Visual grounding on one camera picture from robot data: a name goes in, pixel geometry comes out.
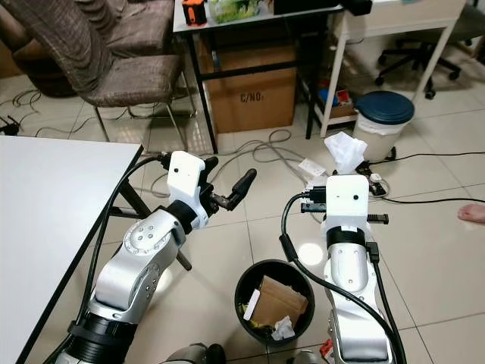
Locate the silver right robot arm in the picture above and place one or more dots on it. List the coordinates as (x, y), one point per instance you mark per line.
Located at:
(352, 280)

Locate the small crumpled white tissue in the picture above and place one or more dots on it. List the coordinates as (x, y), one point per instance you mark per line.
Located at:
(283, 327)

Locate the brown cardboard piece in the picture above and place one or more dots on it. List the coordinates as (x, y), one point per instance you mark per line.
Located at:
(279, 299)

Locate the grey robot leg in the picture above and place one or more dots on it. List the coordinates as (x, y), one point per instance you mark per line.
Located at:
(303, 358)
(193, 355)

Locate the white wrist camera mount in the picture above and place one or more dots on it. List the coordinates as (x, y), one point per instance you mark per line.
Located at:
(186, 176)
(346, 199)

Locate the black device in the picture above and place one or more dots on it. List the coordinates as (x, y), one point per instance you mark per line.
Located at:
(318, 4)

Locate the black office chair base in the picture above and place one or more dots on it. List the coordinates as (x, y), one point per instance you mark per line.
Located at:
(417, 62)

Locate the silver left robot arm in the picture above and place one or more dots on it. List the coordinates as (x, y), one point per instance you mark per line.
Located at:
(136, 258)

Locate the red wrapper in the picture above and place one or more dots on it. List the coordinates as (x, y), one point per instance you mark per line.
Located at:
(327, 349)

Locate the black power adapter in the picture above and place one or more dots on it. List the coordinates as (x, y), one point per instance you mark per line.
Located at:
(10, 127)

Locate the large white tissue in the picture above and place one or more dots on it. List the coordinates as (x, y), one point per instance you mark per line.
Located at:
(345, 152)

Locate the grey right robot leg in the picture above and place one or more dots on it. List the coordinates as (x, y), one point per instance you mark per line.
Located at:
(303, 358)

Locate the black frame desk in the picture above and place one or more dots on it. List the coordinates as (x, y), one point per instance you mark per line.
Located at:
(193, 76)

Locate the dark brown leather armchair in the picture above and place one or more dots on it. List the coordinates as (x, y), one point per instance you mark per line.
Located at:
(26, 61)

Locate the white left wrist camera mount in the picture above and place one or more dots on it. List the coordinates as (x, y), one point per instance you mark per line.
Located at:
(186, 176)

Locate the brown fabric cushioned chair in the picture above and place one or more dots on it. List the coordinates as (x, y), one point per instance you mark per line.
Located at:
(144, 26)

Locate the green printed package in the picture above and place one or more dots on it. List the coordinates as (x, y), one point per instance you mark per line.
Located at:
(233, 9)

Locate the brown cardboard box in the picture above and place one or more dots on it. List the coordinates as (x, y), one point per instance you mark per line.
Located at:
(250, 91)

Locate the orange and black tool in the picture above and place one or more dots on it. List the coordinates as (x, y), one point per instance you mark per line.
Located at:
(194, 12)

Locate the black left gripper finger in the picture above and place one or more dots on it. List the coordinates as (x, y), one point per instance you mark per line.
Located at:
(246, 186)
(211, 164)

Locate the white table with black legs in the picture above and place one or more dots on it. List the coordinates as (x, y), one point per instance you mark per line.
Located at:
(53, 227)

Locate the small red and blue box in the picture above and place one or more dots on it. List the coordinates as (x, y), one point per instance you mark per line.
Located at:
(341, 98)

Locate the white desk with white legs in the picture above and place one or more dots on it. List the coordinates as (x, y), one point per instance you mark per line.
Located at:
(402, 19)

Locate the white power strip with plugs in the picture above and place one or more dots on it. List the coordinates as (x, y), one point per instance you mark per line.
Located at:
(375, 183)

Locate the grey left robot leg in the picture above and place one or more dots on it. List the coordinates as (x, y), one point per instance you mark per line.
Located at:
(193, 355)

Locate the white bin with blue lid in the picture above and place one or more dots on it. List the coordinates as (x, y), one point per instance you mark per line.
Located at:
(384, 108)

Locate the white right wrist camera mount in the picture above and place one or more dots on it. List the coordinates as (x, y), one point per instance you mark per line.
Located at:
(346, 199)

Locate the person's bare foot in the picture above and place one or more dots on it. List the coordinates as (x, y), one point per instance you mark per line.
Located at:
(473, 213)

